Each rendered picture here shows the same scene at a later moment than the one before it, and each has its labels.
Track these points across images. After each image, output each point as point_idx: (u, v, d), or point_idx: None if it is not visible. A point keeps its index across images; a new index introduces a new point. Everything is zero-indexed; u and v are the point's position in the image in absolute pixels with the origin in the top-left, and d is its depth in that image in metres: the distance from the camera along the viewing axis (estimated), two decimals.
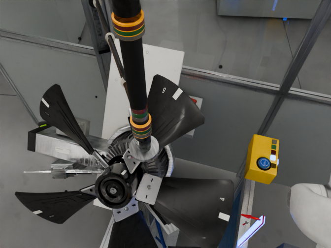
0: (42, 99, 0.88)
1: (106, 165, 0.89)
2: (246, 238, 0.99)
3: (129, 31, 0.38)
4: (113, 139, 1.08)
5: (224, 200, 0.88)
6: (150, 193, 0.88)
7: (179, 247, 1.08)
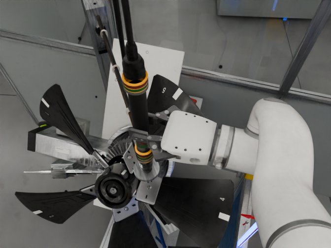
0: (42, 99, 0.88)
1: (106, 165, 0.89)
2: (246, 238, 0.99)
3: (136, 89, 0.47)
4: (113, 139, 1.08)
5: (224, 200, 0.88)
6: (150, 193, 0.88)
7: (179, 247, 1.08)
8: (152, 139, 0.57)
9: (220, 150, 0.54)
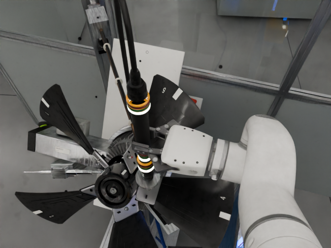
0: (42, 99, 0.88)
1: (106, 165, 0.89)
2: None
3: (139, 109, 0.52)
4: (113, 139, 1.08)
5: (224, 199, 0.87)
6: (150, 193, 0.88)
7: (179, 247, 1.08)
8: (153, 152, 0.62)
9: (216, 163, 0.59)
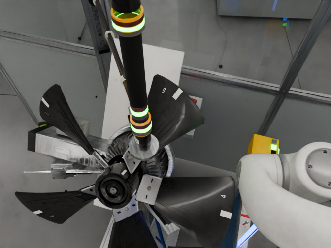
0: (42, 99, 0.88)
1: (106, 165, 0.89)
2: (246, 238, 0.99)
3: (128, 27, 0.37)
4: (113, 139, 1.08)
5: (225, 197, 0.86)
6: (150, 193, 0.88)
7: (179, 247, 1.08)
8: None
9: None
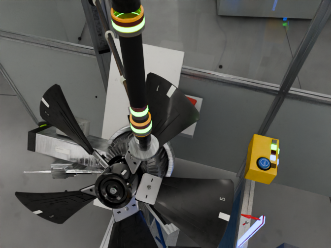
0: (173, 86, 0.78)
1: (131, 168, 0.87)
2: (246, 238, 0.99)
3: (128, 27, 0.37)
4: (113, 139, 1.08)
5: None
6: (123, 212, 0.92)
7: (179, 247, 1.08)
8: None
9: None
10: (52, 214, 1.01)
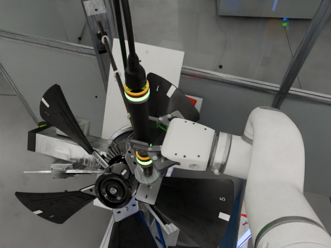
0: (173, 86, 0.78)
1: (131, 168, 0.87)
2: (246, 238, 0.99)
3: (137, 98, 0.49)
4: (113, 139, 1.08)
5: None
6: (123, 212, 0.92)
7: (179, 247, 1.08)
8: (152, 149, 0.59)
9: (218, 157, 0.56)
10: (52, 214, 1.01)
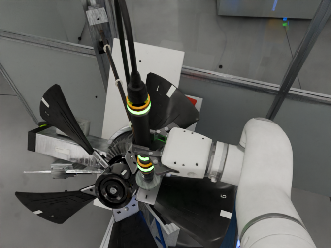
0: (173, 86, 0.78)
1: (131, 168, 0.87)
2: None
3: (139, 111, 0.52)
4: (113, 139, 1.08)
5: None
6: (123, 212, 0.92)
7: (179, 247, 1.08)
8: (153, 154, 0.63)
9: (215, 166, 0.59)
10: (52, 214, 1.01)
